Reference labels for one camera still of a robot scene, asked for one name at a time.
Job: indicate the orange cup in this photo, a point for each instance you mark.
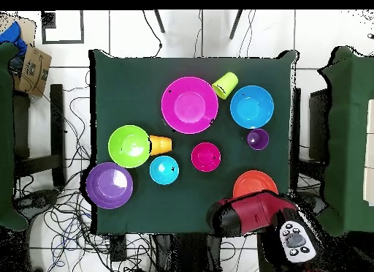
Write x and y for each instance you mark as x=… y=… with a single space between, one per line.
x=161 y=145

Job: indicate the large pink bowl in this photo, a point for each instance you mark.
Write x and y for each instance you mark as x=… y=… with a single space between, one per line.
x=190 y=105

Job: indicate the green cup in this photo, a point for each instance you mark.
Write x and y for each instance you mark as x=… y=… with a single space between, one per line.
x=225 y=85

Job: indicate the large orange-red bowl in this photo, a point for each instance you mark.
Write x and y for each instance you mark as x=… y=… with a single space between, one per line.
x=254 y=182

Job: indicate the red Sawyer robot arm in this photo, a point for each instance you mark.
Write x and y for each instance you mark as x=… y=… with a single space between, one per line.
x=254 y=213

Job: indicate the white box stack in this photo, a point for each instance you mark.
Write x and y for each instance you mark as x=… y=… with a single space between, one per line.
x=370 y=152

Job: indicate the small red-pink bowl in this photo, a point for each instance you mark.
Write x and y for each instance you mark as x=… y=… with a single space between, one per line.
x=206 y=157

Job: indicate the small blue bowl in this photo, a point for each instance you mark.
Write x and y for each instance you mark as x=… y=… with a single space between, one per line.
x=163 y=170

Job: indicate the large green bowl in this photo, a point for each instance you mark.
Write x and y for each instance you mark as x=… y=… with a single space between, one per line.
x=128 y=146

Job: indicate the purple cup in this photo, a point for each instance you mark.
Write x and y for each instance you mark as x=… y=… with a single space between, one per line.
x=257 y=139

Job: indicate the large blue bowl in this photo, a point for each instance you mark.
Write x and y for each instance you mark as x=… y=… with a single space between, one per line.
x=252 y=107

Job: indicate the dark green tablecloth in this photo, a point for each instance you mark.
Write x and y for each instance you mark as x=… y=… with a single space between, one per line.
x=131 y=93

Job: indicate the large purple bowl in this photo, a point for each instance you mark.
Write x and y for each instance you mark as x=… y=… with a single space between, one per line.
x=108 y=185

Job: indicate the black power strip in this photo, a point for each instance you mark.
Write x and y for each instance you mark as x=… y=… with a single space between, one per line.
x=118 y=248

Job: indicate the black tripod leg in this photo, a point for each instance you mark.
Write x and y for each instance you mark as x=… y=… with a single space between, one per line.
x=159 y=22
x=235 y=25

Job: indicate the black cabinet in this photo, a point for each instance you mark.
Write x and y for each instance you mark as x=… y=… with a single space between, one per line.
x=318 y=122

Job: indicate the neighbouring green covered table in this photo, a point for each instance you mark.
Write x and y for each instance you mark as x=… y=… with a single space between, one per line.
x=350 y=137
x=5 y=137

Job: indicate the cardboard box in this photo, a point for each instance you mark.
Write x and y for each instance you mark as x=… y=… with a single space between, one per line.
x=33 y=70

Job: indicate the blue cloth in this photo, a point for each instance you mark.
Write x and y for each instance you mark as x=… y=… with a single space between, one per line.
x=11 y=35

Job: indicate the black frame stand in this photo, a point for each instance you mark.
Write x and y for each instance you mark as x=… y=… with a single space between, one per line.
x=57 y=122

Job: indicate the grey pedestal foot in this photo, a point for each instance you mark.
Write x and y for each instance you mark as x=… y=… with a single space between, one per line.
x=311 y=200
x=38 y=198

